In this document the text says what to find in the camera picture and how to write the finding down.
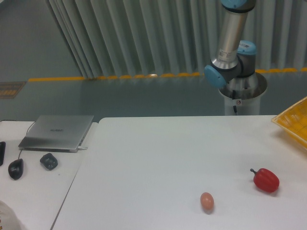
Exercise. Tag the grey pleated curtain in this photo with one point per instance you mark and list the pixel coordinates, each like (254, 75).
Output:
(118, 38)

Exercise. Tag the black computer mouse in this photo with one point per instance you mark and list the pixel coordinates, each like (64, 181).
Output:
(16, 169)

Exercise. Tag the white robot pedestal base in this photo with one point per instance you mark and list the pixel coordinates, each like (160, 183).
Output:
(242, 96)

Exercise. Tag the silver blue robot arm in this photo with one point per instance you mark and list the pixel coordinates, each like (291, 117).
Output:
(225, 64)

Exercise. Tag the white sleeved forearm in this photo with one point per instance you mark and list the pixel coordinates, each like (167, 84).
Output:
(8, 219)

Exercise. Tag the silver closed laptop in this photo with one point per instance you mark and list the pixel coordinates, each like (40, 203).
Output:
(58, 133)

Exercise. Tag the yellow plastic basket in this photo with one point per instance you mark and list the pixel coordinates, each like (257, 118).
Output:
(293, 121)

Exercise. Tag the brown egg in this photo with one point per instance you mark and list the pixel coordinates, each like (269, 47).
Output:
(207, 201)

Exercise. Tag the small black controller device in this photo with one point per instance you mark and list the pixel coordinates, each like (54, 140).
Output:
(49, 161)

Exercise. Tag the red toy bell pepper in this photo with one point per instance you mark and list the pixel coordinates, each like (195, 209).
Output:
(265, 180)

